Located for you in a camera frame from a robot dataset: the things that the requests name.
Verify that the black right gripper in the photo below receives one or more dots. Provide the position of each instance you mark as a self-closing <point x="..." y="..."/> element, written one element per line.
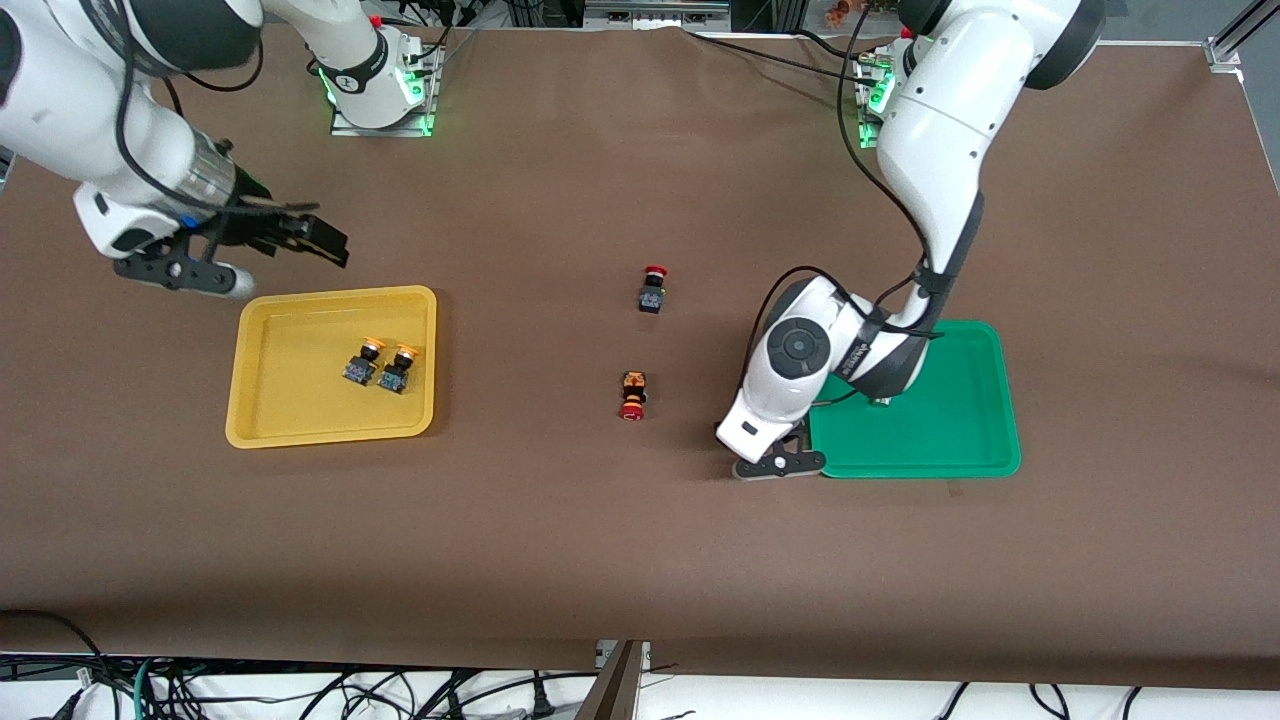
<point x="254" y="217"/>

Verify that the yellow push button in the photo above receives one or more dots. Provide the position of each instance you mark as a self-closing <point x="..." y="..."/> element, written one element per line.
<point x="393" y="378"/>
<point x="358" y="370"/>

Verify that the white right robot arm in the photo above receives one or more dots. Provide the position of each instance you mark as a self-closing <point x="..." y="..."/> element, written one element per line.
<point x="60" y="100"/>

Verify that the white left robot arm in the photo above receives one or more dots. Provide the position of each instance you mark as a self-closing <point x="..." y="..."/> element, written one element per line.
<point x="800" y="350"/>

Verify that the yellow plastic tray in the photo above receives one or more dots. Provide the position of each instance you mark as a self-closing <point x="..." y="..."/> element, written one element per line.
<point x="300" y="400"/>

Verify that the green plastic tray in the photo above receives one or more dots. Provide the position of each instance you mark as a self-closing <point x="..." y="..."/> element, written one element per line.
<point x="960" y="430"/>

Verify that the red button orange body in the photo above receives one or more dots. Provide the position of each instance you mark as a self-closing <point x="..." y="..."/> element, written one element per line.
<point x="633" y="392"/>

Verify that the brown table cover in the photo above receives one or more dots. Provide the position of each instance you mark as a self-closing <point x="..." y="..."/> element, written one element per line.
<point x="640" y="560"/>

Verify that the red button black body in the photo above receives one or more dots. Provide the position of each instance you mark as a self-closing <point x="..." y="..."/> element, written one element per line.
<point x="652" y="297"/>

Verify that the grey network device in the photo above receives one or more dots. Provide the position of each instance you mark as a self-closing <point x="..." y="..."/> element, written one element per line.
<point x="655" y="12"/>

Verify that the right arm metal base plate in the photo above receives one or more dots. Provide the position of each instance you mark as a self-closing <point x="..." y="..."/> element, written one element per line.
<point x="345" y="128"/>

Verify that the aluminium frame post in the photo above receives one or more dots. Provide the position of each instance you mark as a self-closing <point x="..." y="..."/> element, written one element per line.
<point x="615" y="685"/>

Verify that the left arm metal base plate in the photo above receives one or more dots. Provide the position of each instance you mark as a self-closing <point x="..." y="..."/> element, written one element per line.
<point x="868" y="135"/>

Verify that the aluminium frame corner profile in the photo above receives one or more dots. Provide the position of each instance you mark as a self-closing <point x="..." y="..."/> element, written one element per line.
<point x="1235" y="40"/>

